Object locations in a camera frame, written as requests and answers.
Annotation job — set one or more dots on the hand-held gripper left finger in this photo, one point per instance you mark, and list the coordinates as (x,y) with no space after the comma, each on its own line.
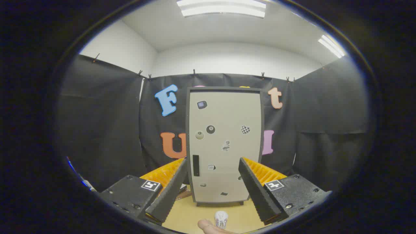
(170,195)

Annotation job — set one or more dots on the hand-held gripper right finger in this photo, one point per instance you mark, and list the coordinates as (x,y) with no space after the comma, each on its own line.
(256,195)

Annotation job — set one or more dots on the white canvas shoe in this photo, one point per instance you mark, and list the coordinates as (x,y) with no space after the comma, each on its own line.
(221,218)

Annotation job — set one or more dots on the grey shoe cabinet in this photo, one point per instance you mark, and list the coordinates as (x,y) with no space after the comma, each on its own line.
(224,88)

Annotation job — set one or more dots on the brown book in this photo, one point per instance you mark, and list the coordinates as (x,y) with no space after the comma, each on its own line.
(185,195)

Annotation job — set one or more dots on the black backdrop cloth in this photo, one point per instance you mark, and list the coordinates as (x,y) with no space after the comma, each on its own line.
(104,123)

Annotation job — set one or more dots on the row of black cloth clips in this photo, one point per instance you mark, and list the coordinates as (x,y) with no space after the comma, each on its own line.
(194,72)

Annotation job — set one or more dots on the narrow ceiling light panel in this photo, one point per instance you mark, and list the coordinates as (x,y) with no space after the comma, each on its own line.
(331,46)

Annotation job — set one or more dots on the large ceiling light panel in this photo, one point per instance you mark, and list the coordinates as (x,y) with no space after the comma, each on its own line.
(224,8)

